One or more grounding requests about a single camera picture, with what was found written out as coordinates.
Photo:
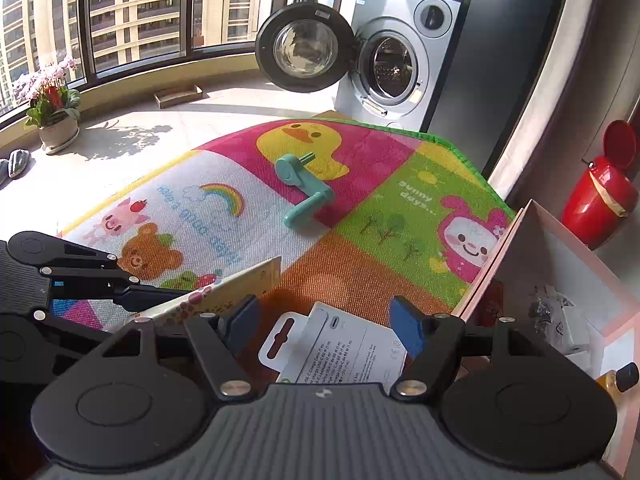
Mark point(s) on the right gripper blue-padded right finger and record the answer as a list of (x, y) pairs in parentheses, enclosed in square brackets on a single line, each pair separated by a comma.
[(436, 345)]

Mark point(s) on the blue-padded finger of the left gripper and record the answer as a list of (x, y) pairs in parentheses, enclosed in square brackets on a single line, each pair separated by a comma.
[(137, 298)]

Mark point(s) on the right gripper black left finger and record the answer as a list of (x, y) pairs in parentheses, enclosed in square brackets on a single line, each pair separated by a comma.
[(204, 350)]

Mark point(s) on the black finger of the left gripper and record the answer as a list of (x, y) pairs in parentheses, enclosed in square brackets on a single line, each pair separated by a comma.
[(109, 276)]

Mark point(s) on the orange patterned card box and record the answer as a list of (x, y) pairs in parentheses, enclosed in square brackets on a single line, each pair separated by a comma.
[(217, 298)]

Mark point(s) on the white packaged charger box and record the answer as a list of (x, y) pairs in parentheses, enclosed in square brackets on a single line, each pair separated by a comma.
[(331, 346)]

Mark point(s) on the amber oil glass bottle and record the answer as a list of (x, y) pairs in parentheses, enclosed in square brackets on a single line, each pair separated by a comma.
[(617, 382)]

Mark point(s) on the teal hand crank tool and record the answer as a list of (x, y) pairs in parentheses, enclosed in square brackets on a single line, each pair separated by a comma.
[(292, 171)]

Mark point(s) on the white adapter inside box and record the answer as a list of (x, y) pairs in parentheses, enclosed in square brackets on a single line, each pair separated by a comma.
[(558, 320)]

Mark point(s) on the pink open gift box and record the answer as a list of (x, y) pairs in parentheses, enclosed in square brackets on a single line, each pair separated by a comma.
[(557, 397)]

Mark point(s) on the grey slipper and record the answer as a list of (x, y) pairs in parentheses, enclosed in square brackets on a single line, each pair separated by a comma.
[(18, 162)]

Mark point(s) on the colourful cartoon play mat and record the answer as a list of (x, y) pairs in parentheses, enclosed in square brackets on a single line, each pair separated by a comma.
[(347, 213)]

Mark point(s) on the potted pink flower plant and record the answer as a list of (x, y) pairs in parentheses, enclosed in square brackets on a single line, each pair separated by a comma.
[(53, 107)]

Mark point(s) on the red pedal trash bin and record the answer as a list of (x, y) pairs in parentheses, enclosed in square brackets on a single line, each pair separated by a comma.
[(604, 196)]

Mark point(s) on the round washing machine door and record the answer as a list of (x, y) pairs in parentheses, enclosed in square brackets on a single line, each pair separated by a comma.
[(305, 47)]

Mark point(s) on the silver front-load washing machine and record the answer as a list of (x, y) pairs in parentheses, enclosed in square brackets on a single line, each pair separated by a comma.
[(403, 51)]

